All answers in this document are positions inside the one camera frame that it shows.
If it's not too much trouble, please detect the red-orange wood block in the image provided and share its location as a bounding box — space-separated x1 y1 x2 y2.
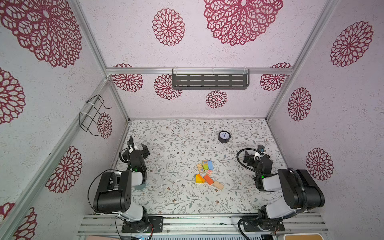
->
204 175 214 185

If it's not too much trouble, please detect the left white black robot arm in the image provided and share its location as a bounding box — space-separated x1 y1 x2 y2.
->
90 143 150 232

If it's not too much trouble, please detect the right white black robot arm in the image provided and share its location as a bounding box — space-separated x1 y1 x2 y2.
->
236 146 325 228

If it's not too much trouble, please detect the natural wood rectangular block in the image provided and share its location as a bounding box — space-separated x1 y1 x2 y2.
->
213 181 224 190

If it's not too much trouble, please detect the blue wood block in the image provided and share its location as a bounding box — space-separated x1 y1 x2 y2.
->
208 161 214 170

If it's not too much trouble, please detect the yellow orange triangle block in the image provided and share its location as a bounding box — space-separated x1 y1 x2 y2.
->
195 174 205 184

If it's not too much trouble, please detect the teal ceramic cup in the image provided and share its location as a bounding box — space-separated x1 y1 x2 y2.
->
132 183 147 191

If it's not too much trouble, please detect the black round pressure gauge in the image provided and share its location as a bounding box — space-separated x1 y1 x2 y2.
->
218 131 232 144

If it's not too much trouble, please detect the orange white box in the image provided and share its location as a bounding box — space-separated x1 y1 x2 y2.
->
278 233 324 240

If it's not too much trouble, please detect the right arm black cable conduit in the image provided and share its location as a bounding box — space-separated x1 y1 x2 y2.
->
236 147 309 214

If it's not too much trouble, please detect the black wire wall basket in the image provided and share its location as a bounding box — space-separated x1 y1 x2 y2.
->
78 95 113 139

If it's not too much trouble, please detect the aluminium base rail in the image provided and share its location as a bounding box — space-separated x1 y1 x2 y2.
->
76 213 330 240

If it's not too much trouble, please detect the grey slotted wall shelf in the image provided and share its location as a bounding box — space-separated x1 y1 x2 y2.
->
171 69 250 90

